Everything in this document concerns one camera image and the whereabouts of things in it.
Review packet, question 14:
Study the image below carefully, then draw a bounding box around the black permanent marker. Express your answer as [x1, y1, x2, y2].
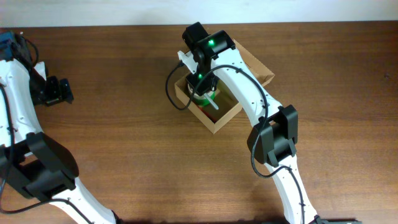
[203, 93, 219, 110]

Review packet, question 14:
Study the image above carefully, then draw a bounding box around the green tape roll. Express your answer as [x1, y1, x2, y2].
[193, 97, 210, 106]

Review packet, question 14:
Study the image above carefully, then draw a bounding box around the brown cardboard box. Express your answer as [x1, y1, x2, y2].
[188, 41, 275, 134]

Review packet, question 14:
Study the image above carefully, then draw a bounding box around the orange utility knife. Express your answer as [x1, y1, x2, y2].
[200, 108, 217, 123]

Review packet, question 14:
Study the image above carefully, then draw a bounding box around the cream masking tape roll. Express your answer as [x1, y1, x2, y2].
[187, 84, 220, 99]

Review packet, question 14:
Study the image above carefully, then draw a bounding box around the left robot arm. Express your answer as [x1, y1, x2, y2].
[1, 31, 122, 224]

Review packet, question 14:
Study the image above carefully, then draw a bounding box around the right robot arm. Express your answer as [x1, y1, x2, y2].
[179, 22, 318, 223]

